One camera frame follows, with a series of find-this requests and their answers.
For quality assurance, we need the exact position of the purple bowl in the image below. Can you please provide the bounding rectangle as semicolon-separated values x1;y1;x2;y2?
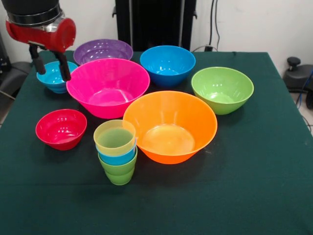
73;38;134;66

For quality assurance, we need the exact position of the small cyan bowl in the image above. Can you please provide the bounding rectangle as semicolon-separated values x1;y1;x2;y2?
36;61;79;94

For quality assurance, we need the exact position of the blue cup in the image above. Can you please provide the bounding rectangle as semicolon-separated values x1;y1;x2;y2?
95;138;138;166

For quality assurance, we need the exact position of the blue bowl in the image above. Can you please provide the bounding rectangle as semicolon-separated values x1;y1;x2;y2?
139;45;196;88

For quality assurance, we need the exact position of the dark green table cloth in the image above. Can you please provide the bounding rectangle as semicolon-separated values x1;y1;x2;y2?
0;50;313;235

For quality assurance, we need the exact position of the yellow cup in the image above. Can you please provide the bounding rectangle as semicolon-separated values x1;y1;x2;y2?
93;119;137;157

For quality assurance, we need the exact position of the black wall cable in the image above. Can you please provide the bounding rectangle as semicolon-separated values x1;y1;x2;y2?
209;0;221;52

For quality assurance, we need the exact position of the green bowl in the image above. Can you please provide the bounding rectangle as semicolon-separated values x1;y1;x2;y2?
191;66;255;115

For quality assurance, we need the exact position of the green cup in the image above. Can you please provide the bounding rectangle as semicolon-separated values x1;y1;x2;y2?
97;146;138;186

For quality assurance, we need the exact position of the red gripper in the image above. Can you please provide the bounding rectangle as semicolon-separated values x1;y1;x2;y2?
5;17;77;82

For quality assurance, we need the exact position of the large orange bowl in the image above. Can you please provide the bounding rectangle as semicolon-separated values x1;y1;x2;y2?
122;90;218;165

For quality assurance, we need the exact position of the black pedestal foot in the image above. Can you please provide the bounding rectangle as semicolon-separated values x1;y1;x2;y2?
283;56;313;110
0;36;32;98

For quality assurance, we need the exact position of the small red bowl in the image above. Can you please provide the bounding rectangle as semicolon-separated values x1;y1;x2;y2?
35;109;88;151

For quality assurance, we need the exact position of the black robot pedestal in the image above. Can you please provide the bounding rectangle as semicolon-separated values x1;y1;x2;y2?
112;0;198;52

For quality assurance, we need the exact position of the large magenta bowl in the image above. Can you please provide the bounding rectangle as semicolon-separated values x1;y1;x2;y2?
66;58;151;119

